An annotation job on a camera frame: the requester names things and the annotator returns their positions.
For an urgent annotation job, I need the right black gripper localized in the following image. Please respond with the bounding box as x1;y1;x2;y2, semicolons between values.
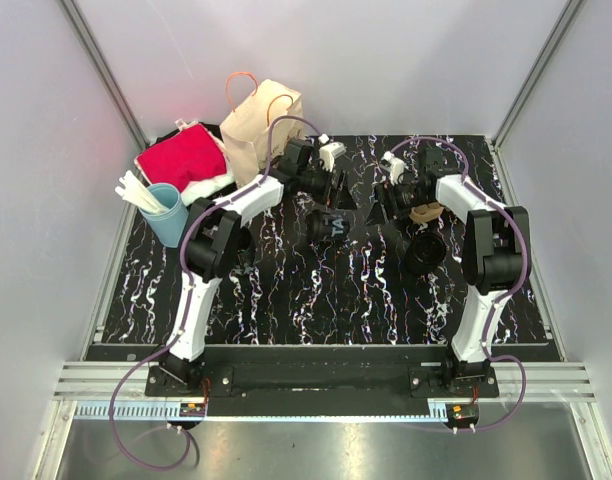
363;179;431;229

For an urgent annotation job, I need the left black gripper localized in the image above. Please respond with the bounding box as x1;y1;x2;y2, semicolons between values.
296;162;356;212

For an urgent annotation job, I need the single black paper cup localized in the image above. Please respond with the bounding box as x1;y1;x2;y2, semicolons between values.
315;211;350;241

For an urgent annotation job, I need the black cup stack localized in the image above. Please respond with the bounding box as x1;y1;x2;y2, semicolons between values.
237;227;256;269
404;231;447;275

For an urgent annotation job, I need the cream bear paper bag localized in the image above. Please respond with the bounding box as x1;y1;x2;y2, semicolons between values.
220;71;303;187

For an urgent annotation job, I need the black plastic cup lid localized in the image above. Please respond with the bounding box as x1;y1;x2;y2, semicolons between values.
305;210;321;242

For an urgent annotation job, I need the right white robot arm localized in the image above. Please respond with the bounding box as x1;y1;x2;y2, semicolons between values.
366;146;531;397

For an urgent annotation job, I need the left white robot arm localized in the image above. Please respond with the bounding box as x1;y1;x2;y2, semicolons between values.
157;135;357;396

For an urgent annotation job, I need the black napkin tray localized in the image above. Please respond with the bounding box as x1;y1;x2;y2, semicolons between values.
151;122;223;145

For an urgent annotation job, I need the red napkin stack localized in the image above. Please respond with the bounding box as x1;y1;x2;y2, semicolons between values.
134;119;235;206

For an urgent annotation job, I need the light blue cup holder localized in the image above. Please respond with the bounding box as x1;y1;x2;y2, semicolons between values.
139;183;188;248

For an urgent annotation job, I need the white stirrer sticks bundle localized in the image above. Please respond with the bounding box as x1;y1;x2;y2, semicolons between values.
115;170;169;215

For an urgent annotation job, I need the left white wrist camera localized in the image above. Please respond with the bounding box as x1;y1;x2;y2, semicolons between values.
318;134;346;172

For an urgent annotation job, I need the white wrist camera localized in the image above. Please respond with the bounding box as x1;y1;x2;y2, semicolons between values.
379;151;406;185
318;134;346;172

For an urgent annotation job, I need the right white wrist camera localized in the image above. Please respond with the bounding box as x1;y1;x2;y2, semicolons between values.
379;151;406;185

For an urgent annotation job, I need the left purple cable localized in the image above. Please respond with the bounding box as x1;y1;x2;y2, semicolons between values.
107;115;330;471

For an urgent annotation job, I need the purple cable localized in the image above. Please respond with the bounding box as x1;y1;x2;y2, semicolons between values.
107;115;330;471
385;135;532;433

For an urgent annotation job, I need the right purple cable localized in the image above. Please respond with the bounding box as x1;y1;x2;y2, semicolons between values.
385;135;532;433

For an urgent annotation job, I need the aluminium rail frame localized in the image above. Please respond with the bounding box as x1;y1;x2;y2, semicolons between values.
35;0;612;480

